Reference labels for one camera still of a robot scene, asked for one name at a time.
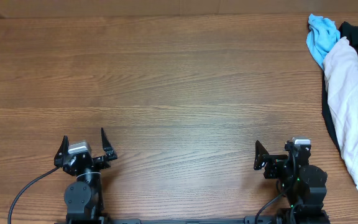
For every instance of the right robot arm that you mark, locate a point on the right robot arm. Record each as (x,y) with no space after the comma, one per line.
(302,184)

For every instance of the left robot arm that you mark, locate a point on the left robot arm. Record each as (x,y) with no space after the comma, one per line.
(84,197)

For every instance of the pale pink garment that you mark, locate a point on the pale pink garment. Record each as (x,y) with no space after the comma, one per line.
(341,83)

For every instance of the black garment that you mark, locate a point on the black garment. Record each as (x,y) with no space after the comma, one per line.
(351,32)

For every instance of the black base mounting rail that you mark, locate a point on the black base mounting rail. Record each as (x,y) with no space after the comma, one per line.
(245,220)

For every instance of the light blue cloth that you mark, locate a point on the light blue cloth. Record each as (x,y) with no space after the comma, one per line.
(321,38)

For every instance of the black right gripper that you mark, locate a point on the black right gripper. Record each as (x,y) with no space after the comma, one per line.
(274,162)

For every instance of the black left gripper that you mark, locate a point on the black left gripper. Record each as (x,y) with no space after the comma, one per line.
(103,162)

